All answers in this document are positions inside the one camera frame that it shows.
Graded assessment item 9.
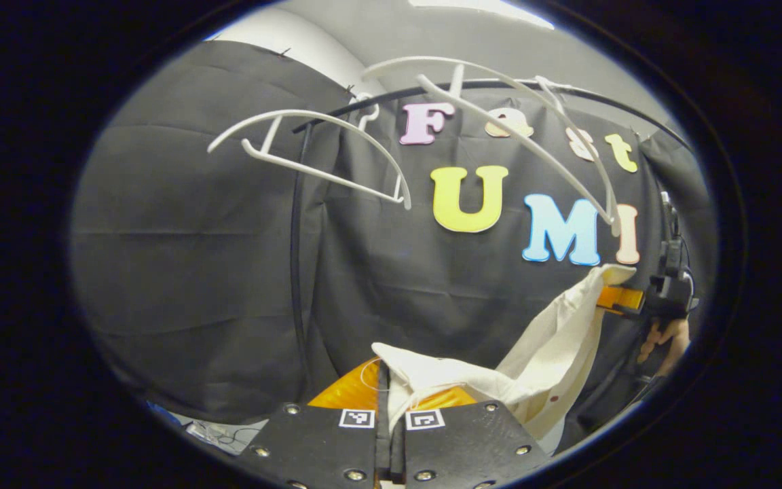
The black backdrop cloth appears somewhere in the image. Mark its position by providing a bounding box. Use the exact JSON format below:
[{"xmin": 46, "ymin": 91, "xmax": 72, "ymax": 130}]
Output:
[{"xmin": 69, "ymin": 39, "xmax": 718, "ymax": 425}]

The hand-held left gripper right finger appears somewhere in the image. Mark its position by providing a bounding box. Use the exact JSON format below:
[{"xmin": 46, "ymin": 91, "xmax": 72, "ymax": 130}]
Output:
[{"xmin": 391, "ymin": 387, "xmax": 553, "ymax": 489}]

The white plastic hanger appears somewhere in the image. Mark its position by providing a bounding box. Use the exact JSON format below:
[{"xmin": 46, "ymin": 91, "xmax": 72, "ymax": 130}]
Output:
[
  {"xmin": 207, "ymin": 93, "xmax": 412, "ymax": 210},
  {"xmin": 362, "ymin": 56, "xmax": 622, "ymax": 237}
]

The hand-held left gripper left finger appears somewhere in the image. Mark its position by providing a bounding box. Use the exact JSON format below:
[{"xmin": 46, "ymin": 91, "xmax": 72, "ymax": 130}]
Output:
[{"xmin": 238, "ymin": 358, "xmax": 392, "ymax": 489}]

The cream button shirt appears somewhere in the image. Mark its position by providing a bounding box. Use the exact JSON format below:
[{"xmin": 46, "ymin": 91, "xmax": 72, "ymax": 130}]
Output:
[{"xmin": 372, "ymin": 264, "xmax": 637, "ymax": 442}]

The black clothes rail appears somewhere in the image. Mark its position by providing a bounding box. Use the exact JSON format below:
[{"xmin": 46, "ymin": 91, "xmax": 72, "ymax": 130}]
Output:
[{"xmin": 288, "ymin": 77, "xmax": 694, "ymax": 388}]

